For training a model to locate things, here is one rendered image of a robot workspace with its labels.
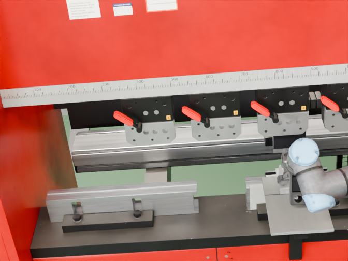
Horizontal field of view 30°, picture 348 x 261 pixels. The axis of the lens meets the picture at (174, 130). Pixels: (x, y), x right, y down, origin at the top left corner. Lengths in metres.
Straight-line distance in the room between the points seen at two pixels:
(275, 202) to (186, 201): 0.31
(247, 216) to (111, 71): 0.67
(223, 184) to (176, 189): 1.58
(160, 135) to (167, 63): 0.25
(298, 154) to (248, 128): 0.66
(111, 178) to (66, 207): 1.67
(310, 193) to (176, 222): 0.58
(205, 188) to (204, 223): 1.55
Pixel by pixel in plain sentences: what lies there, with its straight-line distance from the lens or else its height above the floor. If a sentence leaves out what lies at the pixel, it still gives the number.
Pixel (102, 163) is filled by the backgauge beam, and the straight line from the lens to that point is 2.38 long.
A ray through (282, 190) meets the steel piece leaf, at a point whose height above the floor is 1.01.
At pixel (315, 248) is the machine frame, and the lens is 2.16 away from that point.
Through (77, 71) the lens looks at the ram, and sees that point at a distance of 1.88.
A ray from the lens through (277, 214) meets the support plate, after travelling 1.97.
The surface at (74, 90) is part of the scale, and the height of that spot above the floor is 1.38.
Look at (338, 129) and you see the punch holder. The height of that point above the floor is 1.18.
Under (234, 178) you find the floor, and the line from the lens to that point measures 3.73.
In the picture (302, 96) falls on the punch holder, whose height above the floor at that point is 1.31.
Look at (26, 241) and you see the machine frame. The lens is 2.14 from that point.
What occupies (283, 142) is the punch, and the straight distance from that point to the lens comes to 2.05.
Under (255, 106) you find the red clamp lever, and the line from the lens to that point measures 1.88.
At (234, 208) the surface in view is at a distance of 2.19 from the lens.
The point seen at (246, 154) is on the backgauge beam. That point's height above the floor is 0.92.
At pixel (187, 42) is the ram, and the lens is 1.82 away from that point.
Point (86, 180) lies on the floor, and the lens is 3.86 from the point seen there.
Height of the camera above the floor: 2.30
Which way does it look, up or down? 33 degrees down
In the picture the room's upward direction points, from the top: 6 degrees counter-clockwise
